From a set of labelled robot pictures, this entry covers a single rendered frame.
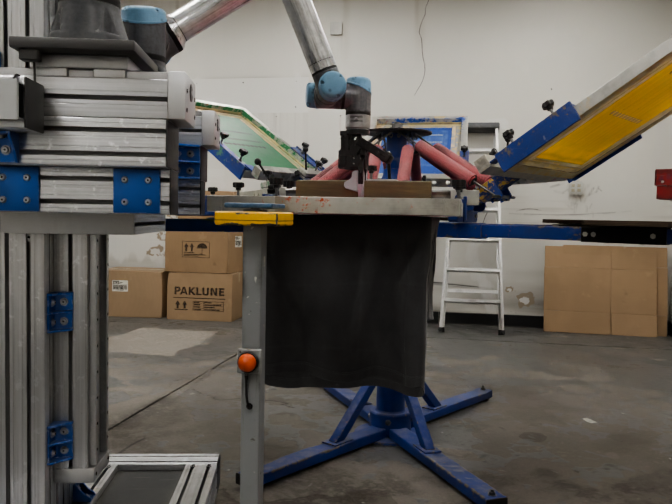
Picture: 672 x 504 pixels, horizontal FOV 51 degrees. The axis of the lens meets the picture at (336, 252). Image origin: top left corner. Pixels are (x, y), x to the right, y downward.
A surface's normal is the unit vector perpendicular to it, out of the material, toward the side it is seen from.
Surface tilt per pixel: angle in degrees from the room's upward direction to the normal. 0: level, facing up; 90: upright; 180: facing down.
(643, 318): 72
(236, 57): 90
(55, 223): 90
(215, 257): 91
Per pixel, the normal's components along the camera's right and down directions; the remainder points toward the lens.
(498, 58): -0.18, 0.05
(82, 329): 0.06, 0.05
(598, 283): -0.18, -0.16
